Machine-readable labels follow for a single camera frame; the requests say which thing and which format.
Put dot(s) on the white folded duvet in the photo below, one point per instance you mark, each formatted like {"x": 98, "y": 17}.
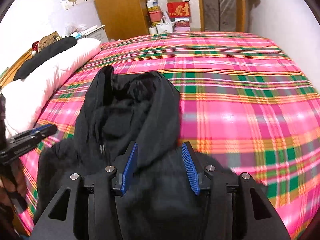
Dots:
{"x": 25, "y": 99}

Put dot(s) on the wooden wardrobe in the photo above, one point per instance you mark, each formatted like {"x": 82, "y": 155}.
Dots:
{"x": 123, "y": 19}

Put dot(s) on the white shopping bag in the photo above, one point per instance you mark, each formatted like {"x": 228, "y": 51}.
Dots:
{"x": 165, "y": 27}

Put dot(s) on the black puffer jacket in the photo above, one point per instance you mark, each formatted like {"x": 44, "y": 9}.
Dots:
{"x": 74, "y": 180}

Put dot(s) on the pink plastic bin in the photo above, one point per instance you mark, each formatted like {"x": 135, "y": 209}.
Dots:
{"x": 155, "y": 16}

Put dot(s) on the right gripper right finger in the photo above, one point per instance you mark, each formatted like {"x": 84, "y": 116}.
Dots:
{"x": 198, "y": 181}

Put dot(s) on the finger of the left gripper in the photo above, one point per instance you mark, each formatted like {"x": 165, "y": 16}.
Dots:
{"x": 40, "y": 128}

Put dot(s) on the red gift box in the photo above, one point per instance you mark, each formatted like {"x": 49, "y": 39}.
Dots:
{"x": 178, "y": 9}

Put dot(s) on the wooden door frame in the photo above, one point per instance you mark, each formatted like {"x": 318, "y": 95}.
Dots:
{"x": 222, "y": 15}

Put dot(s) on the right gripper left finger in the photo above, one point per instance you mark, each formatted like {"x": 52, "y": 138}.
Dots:
{"x": 126, "y": 165}

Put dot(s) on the pink plaid bed sheet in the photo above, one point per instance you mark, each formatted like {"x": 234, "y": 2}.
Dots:
{"x": 243, "y": 100}

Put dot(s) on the teddy bear with santa hat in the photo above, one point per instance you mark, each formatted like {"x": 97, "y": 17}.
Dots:
{"x": 44, "y": 42}

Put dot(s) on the white nightstand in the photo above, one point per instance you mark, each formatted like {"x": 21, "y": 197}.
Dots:
{"x": 97, "y": 32}

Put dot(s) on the wooden headboard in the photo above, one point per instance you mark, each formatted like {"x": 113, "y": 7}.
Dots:
{"x": 8, "y": 75}

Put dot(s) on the black pillow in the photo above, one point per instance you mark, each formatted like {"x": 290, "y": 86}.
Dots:
{"x": 45, "y": 54}

